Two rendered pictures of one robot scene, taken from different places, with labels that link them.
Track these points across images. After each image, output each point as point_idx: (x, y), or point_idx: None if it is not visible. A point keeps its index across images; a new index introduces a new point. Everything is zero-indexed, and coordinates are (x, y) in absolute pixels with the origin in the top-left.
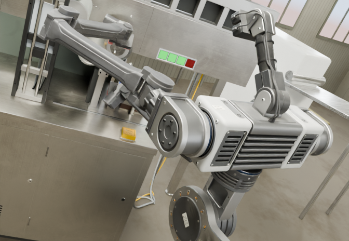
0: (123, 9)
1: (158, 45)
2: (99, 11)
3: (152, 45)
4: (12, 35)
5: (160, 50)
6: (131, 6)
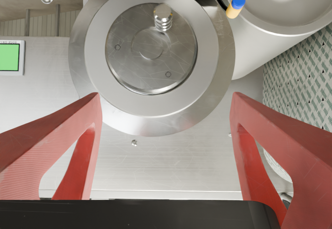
0: (161, 155)
1: (28, 81)
2: (225, 128)
3: (47, 74)
4: None
5: (17, 68)
6: (141, 170)
